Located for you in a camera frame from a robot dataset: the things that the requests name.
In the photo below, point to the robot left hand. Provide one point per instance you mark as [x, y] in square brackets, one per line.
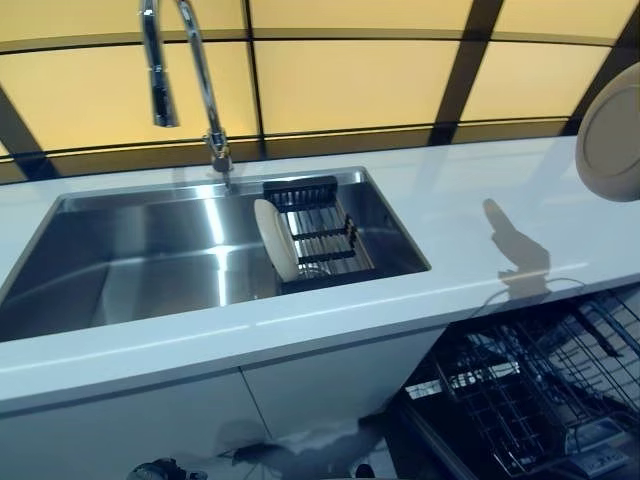
[155, 472]

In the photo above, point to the cream round plate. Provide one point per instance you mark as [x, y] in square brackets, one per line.
[275, 240]
[615, 140]

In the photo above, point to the stainless steel sink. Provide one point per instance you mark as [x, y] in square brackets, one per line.
[150, 250]

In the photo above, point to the black dish drying rack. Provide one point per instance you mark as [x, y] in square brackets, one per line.
[300, 187]

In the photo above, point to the chrome kitchen faucet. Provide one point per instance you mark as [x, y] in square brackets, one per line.
[200, 65]

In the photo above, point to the yellow window black frame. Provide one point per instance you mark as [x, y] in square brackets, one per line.
[350, 85]

